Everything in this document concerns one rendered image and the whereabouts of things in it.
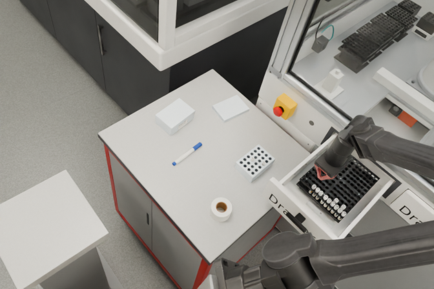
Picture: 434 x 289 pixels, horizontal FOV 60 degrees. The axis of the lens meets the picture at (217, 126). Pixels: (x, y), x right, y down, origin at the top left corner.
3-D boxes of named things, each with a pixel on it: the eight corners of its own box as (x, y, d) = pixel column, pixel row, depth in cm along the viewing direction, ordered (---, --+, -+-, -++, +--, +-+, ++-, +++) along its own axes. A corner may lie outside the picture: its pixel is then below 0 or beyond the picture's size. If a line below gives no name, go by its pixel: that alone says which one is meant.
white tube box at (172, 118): (170, 136, 142) (171, 128, 138) (155, 122, 144) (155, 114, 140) (194, 119, 148) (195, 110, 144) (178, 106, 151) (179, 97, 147)
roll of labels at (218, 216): (221, 199, 129) (222, 193, 126) (234, 214, 126) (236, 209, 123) (205, 209, 126) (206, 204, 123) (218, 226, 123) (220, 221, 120)
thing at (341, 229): (330, 252, 115) (338, 245, 110) (269, 193, 124) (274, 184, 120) (394, 180, 135) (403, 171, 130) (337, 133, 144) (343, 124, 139)
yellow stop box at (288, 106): (284, 122, 143) (289, 109, 138) (270, 109, 146) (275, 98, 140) (292, 115, 146) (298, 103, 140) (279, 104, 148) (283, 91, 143)
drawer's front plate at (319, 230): (329, 262, 115) (343, 249, 106) (261, 195, 125) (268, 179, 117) (332, 258, 116) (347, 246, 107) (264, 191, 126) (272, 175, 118)
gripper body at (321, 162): (351, 159, 110) (361, 146, 104) (330, 179, 105) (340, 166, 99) (333, 145, 112) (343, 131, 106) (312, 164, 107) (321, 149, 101)
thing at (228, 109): (223, 122, 149) (224, 120, 148) (211, 108, 153) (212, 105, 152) (248, 111, 155) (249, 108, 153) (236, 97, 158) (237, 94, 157)
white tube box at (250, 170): (250, 182, 134) (252, 177, 131) (234, 167, 137) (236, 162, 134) (272, 164, 140) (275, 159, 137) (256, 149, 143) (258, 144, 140)
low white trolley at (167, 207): (190, 313, 175) (210, 262, 115) (113, 217, 198) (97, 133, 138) (271, 235, 204) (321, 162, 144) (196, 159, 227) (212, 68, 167)
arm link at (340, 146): (335, 135, 98) (354, 148, 96) (349, 120, 101) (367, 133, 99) (326, 149, 103) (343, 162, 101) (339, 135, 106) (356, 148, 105)
